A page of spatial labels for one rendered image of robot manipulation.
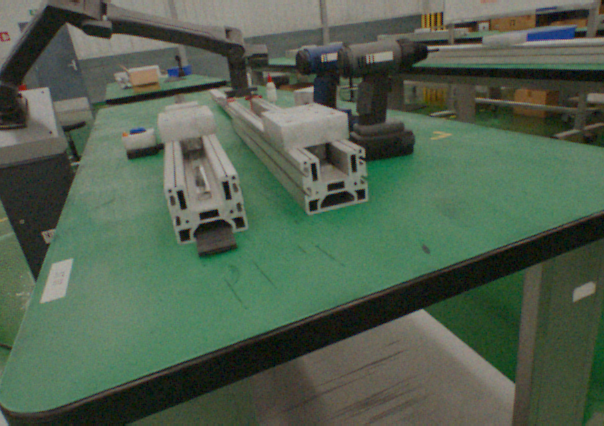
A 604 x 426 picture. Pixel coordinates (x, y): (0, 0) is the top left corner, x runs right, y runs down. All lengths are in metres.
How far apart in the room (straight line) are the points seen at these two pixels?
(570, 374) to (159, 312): 0.77
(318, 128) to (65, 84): 11.87
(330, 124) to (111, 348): 0.44
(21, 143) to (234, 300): 1.21
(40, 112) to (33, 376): 1.25
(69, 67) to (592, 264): 12.10
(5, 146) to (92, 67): 10.87
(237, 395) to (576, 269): 0.58
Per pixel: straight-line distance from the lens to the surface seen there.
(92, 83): 12.43
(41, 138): 1.58
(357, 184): 0.65
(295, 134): 0.68
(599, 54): 2.11
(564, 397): 1.02
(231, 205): 0.61
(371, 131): 0.86
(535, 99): 4.86
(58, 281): 0.63
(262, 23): 13.04
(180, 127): 0.90
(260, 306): 0.45
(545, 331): 0.86
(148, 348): 0.44
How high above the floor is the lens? 1.03
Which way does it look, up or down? 22 degrees down
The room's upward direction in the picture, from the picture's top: 8 degrees counter-clockwise
